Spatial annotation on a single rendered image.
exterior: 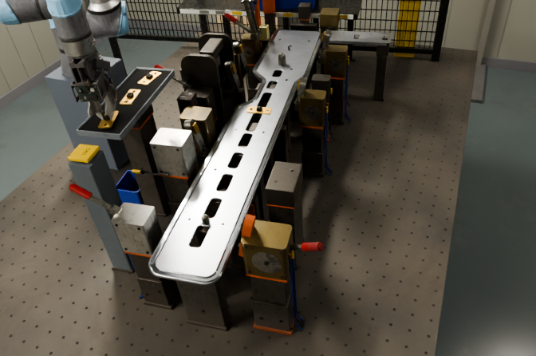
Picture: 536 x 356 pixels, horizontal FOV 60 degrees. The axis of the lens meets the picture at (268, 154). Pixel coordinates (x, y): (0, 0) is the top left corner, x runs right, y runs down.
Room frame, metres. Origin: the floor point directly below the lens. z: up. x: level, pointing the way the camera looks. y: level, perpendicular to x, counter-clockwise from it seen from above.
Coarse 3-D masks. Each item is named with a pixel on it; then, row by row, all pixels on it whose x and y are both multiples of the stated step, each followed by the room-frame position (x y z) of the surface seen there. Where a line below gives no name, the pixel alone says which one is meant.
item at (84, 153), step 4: (80, 144) 1.03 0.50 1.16; (84, 144) 1.02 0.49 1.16; (88, 144) 1.02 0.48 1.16; (76, 148) 1.01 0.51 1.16; (80, 148) 1.01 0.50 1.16; (84, 148) 1.01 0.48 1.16; (88, 148) 1.00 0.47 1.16; (92, 148) 1.00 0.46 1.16; (96, 148) 1.00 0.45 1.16; (72, 152) 0.99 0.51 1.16; (76, 152) 0.99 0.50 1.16; (80, 152) 0.99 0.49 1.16; (84, 152) 0.99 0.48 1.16; (88, 152) 0.99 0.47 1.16; (92, 152) 0.99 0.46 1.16; (96, 152) 1.00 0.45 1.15; (68, 156) 0.98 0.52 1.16; (72, 156) 0.98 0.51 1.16; (76, 156) 0.97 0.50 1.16; (80, 156) 0.97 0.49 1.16; (84, 156) 0.97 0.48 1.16; (88, 156) 0.97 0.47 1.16; (92, 156) 0.98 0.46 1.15; (72, 160) 0.97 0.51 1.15; (76, 160) 0.97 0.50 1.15; (80, 160) 0.97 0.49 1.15; (84, 160) 0.96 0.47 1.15; (88, 160) 0.96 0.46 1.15
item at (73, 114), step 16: (112, 64) 1.61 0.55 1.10; (48, 80) 1.55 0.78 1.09; (64, 80) 1.52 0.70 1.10; (112, 80) 1.58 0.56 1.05; (64, 96) 1.53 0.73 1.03; (64, 112) 1.54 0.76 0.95; (80, 112) 1.51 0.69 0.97; (96, 144) 1.50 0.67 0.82; (112, 144) 1.49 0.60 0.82; (112, 160) 1.47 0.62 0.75
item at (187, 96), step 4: (184, 92) 1.36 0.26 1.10; (188, 92) 1.36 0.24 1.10; (192, 92) 1.35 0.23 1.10; (180, 96) 1.33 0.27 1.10; (184, 96) 1.33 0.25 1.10; (188, 96) 1.33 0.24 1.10; (192, 96) 1.33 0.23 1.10; (196, 96) 1.35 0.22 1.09; (180, 100) 1.31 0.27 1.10; (184, 100) 1.31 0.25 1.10; (188, 100) 1.31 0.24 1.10; (192, 100) 1.32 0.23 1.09; (196, 100) 1.34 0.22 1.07; (180, 104) 1.32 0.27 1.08; (184, 104) 1.31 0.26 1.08; (188, 104) 1.31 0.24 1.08; (192, 104) 1.31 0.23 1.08; (196, 104) 1.34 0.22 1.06; (180, 108) 1.32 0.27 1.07; (184, 108) 1.31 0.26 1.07; (180, 112) 1.32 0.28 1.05
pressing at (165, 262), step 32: (288, 32) 1.97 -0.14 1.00; (320, 32) 1.95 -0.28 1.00; (256, 64) 1.69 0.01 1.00; (288, 64) 1.68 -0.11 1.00; (256, 96) 1.45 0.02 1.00; (288, 96) 1.44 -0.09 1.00; (224, 128) 1.27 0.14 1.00; (256, 128) 1.26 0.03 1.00; (224, 160) 1.10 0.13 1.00; (256, 160) 1.09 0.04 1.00; (192, 192) 0.97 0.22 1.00; (224, 192) 0.96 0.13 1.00; (192, 224) 0.85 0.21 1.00; (224, 224) 0.84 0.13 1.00; (160, 256) 0.75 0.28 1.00; (192, 256) 0.74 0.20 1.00; (224, 256) 0.74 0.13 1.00
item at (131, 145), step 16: (144, 112) 1.23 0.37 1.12; (144, 128) 1.21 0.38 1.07; (128, 144) 1.21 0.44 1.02; (144, 144) 1.19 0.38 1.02; (144, 160) 1.19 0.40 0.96; (144, 176) 1.20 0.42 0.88; (160, 176) 1.22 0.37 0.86; (144, 192) 1.20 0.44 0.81; (160, 192) 1.20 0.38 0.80; (160, 208) 1.19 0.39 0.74
